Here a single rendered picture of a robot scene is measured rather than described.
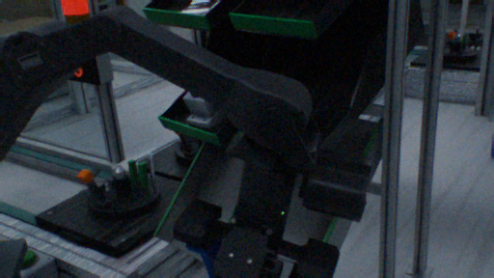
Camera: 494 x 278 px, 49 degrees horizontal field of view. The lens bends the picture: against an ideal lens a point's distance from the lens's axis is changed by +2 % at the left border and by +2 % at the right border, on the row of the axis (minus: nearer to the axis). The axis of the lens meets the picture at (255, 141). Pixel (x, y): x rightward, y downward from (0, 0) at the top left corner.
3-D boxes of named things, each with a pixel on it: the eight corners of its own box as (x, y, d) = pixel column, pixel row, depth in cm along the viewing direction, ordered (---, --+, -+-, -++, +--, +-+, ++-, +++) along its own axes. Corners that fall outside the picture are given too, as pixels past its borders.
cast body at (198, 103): (215, 139, 75) (195, 102, 71) (194, 134, 78) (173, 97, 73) (248, 100, 79) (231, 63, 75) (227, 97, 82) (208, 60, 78)
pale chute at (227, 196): (225, 274, 80) (207, 266, 77) (171, 243, 89) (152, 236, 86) (305, 113, 86) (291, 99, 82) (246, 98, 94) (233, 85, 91)
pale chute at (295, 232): (314, 309, 72) (298, 301, 69) (245, 270, 81) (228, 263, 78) (397, 127, 78) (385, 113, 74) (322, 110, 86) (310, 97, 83)
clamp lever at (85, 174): (102, 206, 100) (83, 178, 96) (95, 203, 101) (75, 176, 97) (115, 191, 102) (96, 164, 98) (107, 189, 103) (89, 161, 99)
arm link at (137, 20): (2, 69, 53) (25, -33, 49) (49, 50, 61) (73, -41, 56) (266, 204, 53) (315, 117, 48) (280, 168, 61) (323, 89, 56)
